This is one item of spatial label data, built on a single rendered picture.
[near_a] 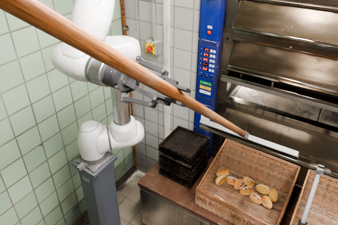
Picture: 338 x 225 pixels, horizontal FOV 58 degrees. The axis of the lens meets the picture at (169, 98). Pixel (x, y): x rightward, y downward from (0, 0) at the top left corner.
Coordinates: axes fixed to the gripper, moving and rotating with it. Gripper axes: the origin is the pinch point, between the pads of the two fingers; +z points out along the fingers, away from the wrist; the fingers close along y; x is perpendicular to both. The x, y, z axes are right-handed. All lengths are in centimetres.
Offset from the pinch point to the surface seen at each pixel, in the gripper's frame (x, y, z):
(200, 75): -132, -30, -49
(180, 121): -167, 6, -66
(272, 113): -144, -21, 5
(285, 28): -105, -65, 1
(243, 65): -123, -43, -20
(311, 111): -156, -32, 26
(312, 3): -97, -78, 11
